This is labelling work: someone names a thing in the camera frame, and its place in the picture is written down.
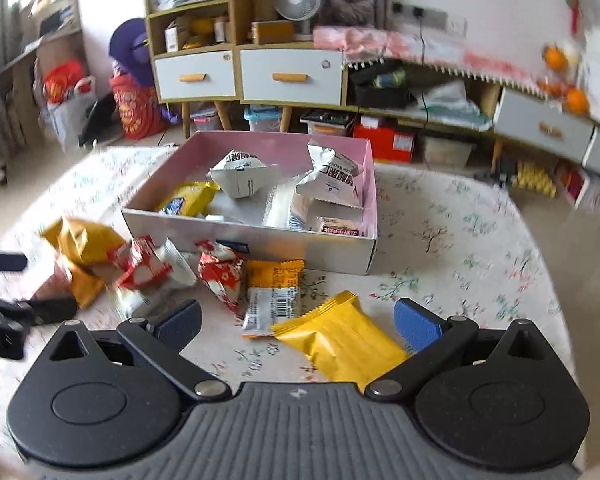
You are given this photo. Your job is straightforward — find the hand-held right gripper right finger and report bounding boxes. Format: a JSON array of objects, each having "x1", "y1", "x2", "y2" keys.
[{"x1": 367, "y1": 297, "x2": 553, "y2": 401}]

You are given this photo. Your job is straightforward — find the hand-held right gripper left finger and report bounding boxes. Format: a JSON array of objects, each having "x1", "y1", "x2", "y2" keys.
[{"x1": 42, "y1": 299, "x2": 231, "y2": 402}]

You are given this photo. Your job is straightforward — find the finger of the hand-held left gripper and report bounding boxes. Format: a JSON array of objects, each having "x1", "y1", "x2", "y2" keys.
[
  {"x1": 0, "y1": 251, "x2": 28, "y2": 272},
  {"x1": 0, "y1": 294, "x2": 78, "y2": 360}
]

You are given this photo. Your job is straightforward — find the white snack packet red label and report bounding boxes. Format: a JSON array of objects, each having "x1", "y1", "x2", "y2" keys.
[{"x1": 115, "y1": 240, "x2": 198, "y2": 313}]

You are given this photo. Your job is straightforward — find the red white patterned snack packet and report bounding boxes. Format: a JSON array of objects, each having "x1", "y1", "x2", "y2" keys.
[
  {"x1": 196, "y1": 240, "x2": 248, "y2": 317},
  {"x1": 111, "y1": 236, "x2": 173, "y2": 290}
]

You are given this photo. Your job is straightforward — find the yellow pillow snack packet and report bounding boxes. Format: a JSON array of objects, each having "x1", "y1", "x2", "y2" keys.
[
  {"x1": 271, "y1": 291, "x2": 412, "y2": 395},
  {"x1": 40, "y1": 217, "x2": 126, "y2": 266},
  {"x1": 55, "y1": 257, "x2": 106, "y2": 308}
]

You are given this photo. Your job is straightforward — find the orange snack packet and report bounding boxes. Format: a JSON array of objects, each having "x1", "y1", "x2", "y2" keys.
[{"x1": 241, "y1": 259, "x2": 306, "y2": 339}]

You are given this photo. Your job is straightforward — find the yellow blue cracker packet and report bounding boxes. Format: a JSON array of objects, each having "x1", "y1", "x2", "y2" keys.
[{"x1": 157, "y1": 181, "x2": 221, "y2": 218}]

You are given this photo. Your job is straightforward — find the pink nougat packet red label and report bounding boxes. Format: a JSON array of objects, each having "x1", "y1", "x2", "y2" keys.
[{"x1": 312, "y1": 216, "x2": 368, "y2": 237}]

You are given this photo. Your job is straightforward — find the silver cardboard box pink inside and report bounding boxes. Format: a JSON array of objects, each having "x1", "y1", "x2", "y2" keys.
[{"x1": 121, "y1": 131, "x2": 378, "y2": 276}]

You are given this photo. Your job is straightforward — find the clear packet yellow cake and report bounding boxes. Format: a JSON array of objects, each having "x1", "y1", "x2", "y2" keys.
[{"x1": 262, "y1": 184, "x2": 313, "y2": 231}]

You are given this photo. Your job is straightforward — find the white triangular nut packet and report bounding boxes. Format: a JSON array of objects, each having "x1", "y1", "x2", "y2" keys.
[
  {"x1": 295, "y1": 140, "x2": 371, "y2": 208},
  {"x1": 207, "y1": 149, "x2": 281, "y2": 201}
]

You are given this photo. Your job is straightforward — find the white shopping bag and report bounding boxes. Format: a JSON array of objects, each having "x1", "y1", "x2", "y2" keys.
[{"x1": 40, "y1": 60, "x2": 98, "y2": 151}]

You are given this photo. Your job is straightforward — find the black flat board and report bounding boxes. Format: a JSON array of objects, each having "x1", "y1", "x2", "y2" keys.
[{"x1": 80, "y1": 95, "x2": 118, "y2": 148}]

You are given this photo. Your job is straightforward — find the clear plastic bin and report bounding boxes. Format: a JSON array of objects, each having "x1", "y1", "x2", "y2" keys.
[{"x1": 422, "y1": 132, "x2": 476, "y2": 170}]

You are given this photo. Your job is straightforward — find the red cardboard box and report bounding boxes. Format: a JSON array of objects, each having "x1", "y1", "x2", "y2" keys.
[{"x1": 352, "y1": 115, "x2": 416, "y2": 163}]

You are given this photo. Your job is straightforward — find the yellow foam tray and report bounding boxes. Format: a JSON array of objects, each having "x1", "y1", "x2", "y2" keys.
[{"x1": 515, "y1": 160, "x2": 558, "y2": 196}]

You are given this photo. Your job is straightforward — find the red printed bag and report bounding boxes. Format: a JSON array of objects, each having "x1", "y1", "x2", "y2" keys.
[{"x1": 110, "y1": 74, "x2": 168, "y2": 142}]

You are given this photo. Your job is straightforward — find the clear storage box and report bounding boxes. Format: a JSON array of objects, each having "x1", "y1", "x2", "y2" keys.
[{"x1": 190, "y1": 107, "x2": 221, "y2": 133}]

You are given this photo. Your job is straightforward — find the wooden desk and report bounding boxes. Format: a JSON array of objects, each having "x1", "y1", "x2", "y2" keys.
[{"x1": 0, "y1": 0, "x2": 86, "y2": 181}]

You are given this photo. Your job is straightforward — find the white red printed carton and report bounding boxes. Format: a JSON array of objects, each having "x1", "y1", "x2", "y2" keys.
[{"x1": 555, "y1": 160, "x2": 600, "y2": 218}]

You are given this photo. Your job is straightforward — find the blue lid storage box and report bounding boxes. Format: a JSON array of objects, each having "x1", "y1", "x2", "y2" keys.
[{"x1": 244, "y1": 105, "x2": 283, "y2": 133}]

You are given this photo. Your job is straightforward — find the black lid storage box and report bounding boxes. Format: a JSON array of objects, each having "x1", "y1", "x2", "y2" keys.
[{"x1": 299, "y1": 109, "x2": 358, "y2": 137}]

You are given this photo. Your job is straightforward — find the white teal plastic bags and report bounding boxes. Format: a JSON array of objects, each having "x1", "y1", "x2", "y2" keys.
[{"x1": 410, "y1": 80, "x2": 496, "y2": 128}]

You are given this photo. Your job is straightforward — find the black storage basket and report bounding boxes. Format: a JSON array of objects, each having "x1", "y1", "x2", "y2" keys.
[{"x1": 349, "y1": 60, "x2": 413, "y2": 110}]

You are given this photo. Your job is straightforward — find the large grey drawer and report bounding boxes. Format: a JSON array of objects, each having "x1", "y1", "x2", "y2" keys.
[{"x1": 492, "y1": 87, "x2": 596, "y2": 148}]

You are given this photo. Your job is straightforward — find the purple plush toy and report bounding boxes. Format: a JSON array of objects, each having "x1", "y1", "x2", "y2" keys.
[{"x1": 108, "y1": 17, "x2": 171, "y2": 126}]

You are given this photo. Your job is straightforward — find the white drawer round sticker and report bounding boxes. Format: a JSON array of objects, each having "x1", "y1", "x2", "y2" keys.
[{"x1": 239, "y1": 46, "x2": 345, "y2": 107}]

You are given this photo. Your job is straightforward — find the bag of small oranges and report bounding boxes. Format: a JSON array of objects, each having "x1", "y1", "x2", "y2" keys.
[{"x1": 536, "y1": 77, "x2": 566, "y2": 101}]

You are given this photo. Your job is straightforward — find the orange fruit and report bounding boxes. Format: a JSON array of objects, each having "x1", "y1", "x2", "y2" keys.
[
  {"x1": 565, "y1": 87, "x2": 591, "y2": 113},
  {"x1": 542, "y1": 42, "x2": 568, "y2": 71}
]

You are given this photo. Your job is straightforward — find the pink tasselled cloth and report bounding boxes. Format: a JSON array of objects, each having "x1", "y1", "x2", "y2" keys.
[{"x1": 312, "y1": 25, "x2": 566, "y2": 98}]

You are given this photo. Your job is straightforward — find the small white carton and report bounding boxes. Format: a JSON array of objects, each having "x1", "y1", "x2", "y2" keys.
[{"x1": 164, "y1": 22, "x2": 186, "y2": 53}]

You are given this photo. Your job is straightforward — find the yellow bag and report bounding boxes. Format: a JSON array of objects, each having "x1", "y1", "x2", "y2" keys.
[{"x1": 187, "y1": 17, "x2": 216, "y2": 46}]

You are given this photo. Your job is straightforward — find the white paper bag blue drawing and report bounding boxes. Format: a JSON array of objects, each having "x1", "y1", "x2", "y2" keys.
[{"x1": 577, "y1": 52, "x2": 600, "y2": 123}]

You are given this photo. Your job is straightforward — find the brown cardboard box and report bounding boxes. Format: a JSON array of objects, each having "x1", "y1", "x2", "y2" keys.
[{"x1": 251, "y1": 20, "x2": 296, "y2": 45}]

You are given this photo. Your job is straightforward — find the wooden shelf cabinet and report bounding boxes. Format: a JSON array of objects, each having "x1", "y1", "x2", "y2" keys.
[{"x1": 144, "y1": 0, "x2": 351, "y2": 141}]

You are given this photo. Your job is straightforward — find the white drawer orange handle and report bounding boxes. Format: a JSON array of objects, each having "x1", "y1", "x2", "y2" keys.
[{"x1": 152, "y1": 49, "x2": 237, "y2": 102}]

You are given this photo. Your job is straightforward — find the white wall sockets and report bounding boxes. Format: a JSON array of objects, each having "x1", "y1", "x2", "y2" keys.
[{"x1": 391, "y1": 1, "x2": 468, "y2": 36}]

